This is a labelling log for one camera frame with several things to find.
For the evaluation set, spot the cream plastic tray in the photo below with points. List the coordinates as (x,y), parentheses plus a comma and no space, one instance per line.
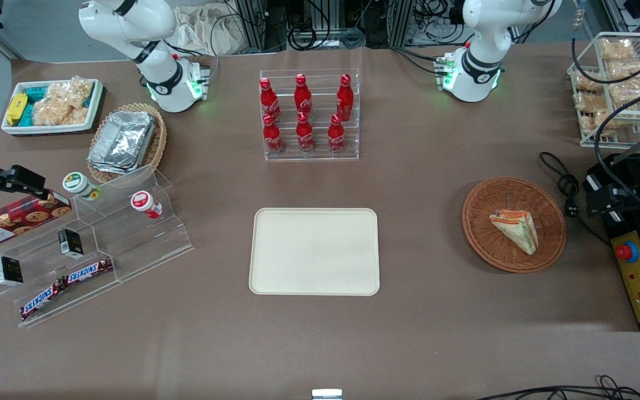
(314,251)

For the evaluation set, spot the round brown wicker basket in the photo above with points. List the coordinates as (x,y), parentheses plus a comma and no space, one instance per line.
(498,244)

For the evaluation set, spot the red lid yogurt cup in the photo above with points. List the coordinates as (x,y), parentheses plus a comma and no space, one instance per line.
(143,202)

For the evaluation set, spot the beige cloth bag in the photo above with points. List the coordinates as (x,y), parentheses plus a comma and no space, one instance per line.
(209,28)

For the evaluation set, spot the green lid yogurt cup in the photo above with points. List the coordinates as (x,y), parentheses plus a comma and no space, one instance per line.
(77,184)

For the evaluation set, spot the black yellow sealing machine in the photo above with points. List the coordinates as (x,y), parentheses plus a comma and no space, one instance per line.
(620,166)

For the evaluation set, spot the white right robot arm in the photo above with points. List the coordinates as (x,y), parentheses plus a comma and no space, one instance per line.
(131,22)

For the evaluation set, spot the yellow snack packet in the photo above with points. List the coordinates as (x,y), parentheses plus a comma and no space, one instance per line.
(16,108)

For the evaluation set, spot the clear acrylic bottle rack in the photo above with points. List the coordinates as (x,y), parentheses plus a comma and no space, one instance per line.
(309,158)

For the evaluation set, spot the oval light wicker basket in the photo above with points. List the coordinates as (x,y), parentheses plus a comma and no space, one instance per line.
(159,139)

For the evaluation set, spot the aluminium frame post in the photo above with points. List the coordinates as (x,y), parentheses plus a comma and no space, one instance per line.
(253,25)
(401,22)

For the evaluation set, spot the snickers chocolate bar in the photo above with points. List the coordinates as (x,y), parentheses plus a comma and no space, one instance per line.
(42,300)
(88,271)

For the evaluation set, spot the clear acrylic stepped shelf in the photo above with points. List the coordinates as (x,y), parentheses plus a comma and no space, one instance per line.
(131,244)

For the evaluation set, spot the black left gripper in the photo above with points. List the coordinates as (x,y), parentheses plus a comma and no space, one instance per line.
(629,195)

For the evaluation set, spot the small black carton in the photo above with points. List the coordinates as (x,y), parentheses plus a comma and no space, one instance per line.
(9,271)
(70,243)

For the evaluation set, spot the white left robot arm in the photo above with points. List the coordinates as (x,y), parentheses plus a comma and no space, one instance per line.
(481,33)

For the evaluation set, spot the aluminium frame rail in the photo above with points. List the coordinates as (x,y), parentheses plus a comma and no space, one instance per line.
(636,14)

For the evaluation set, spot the red cookie box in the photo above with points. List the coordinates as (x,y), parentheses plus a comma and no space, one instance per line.
(14,222)

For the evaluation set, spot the rice cracker snack bag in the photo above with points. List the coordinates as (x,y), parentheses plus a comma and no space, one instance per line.
(80,90)
(602,123)
(617,49)
(634,93)
(589,82)
(591,103)
(53,108)
(631,71)

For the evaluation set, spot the teal snack packet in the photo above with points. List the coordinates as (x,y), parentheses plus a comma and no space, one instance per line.
(28,114)
(38,93)

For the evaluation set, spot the triangle sandwich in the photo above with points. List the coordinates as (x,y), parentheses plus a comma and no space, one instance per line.
(517,230)

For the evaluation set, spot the white plastic bin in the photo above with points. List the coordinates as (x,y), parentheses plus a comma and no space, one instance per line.
(48,129)

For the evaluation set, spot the aluminium foil container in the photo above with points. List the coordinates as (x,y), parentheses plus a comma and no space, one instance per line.
(123,141)

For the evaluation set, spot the red cola bottle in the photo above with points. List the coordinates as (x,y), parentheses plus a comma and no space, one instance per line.
(305,136)
(269,103)
(303,97)
(273,139)
(344,100)
(336,136)

